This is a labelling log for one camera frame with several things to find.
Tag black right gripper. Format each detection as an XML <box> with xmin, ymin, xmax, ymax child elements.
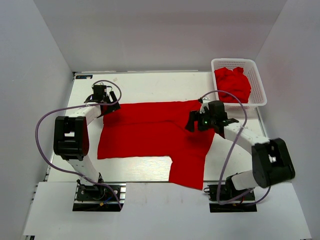
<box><xmin>185</xmin><ymin>109</ymin><xmax>216</xmax><ymax>133</ymax></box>

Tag red t shirt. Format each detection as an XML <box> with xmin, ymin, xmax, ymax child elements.
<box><xmin>97</xmin><ymin>100</ymin><xmax>215</xmax><ymax>190</ymax></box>

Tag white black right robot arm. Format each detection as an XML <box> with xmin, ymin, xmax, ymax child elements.
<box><xmin>185</xmin><ymin>97</ymin><xmax>296</xmax><ymax>205</ymax></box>

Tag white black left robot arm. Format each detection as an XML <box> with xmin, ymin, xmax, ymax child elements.
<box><xmin>53</xmin><ymin>84</ymin><xmax>120</xmax><ymax>200</ymax></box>

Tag red shirts in basket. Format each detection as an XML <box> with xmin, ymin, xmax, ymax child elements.
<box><xmin>214</xmin><ymin>67</ymin><xmax>252</xmax><ymax>104</ymax></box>

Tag blue table label sticker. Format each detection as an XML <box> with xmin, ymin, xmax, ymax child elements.
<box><xmin>75</xmin><ymin>75</ymin><xmax>93</xmax><ymax>79</ymax></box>

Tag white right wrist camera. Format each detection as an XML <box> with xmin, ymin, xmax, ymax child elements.
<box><xmin>199</xmin><ymin>98</ymin><xmax>211</xmax><ymax>115</ymax></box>

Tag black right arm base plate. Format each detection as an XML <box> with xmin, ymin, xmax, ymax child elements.
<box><xmin>203</xmin><ymin>183</ymin><xmax>258</xmax><ymax>213</ymax></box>

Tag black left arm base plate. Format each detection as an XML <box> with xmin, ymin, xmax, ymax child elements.
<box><xmin>72</xmin><ymin>179</ymin><xmax>126</xmax><ymax>212</ymax></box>

